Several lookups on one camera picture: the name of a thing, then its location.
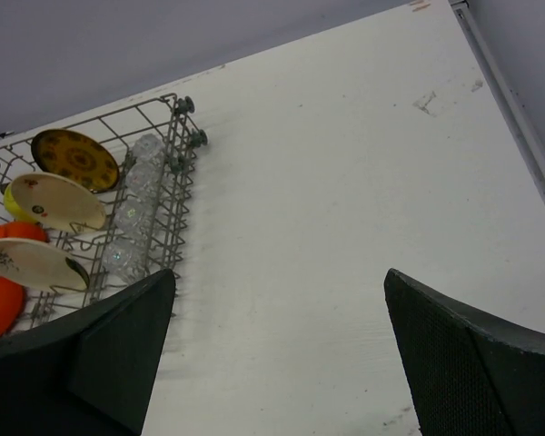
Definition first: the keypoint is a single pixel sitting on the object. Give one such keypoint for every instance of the yellow patterned plate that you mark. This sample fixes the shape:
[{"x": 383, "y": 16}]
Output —
[{"x": 77, "y": 157}]

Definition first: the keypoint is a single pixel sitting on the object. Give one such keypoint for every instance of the cream plate black brushstroke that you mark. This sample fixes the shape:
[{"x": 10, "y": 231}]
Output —
[{"x": 41, "y": 266}]

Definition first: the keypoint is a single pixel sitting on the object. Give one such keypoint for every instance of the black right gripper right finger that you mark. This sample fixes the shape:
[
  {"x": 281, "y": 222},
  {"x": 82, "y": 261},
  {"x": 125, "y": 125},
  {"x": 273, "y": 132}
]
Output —
[{"x": 469, "y": 372}]

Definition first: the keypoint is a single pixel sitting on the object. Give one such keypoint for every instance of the grey wire dish rack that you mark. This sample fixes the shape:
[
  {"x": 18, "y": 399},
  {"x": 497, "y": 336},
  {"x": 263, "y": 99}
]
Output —
[{"x": 169, "y": 117}]

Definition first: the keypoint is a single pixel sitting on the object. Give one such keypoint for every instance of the clear glass cup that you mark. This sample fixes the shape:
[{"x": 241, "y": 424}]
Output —
[
  {"x": 124, "y": 259},
  {"x": 143, "y": 180},
  {"x": 148, "y": 148},
  {"x": 134, "y": 219}
]

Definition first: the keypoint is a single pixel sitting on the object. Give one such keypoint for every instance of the cream plate red marks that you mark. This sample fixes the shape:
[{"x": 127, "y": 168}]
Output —
[{"x": 58, "y": 203}]

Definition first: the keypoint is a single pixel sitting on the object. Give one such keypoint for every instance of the lime green bowl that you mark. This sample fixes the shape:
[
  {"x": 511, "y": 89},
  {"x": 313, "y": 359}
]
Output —
[{"x": 14, "y": 209}]

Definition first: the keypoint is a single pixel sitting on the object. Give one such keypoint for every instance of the clear glass cup nearest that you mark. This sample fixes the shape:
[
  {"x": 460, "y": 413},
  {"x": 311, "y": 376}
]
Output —
[{"x": 124, "y": 259}]

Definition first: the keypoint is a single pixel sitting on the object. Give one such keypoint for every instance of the clear glass cup farthest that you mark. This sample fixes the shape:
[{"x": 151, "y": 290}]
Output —
[{"x": 148, "y": 148}]

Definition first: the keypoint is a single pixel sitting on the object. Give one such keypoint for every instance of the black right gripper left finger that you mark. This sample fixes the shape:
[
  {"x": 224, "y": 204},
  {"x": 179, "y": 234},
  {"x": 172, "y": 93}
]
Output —
[{"x": 90, "y": 372}]

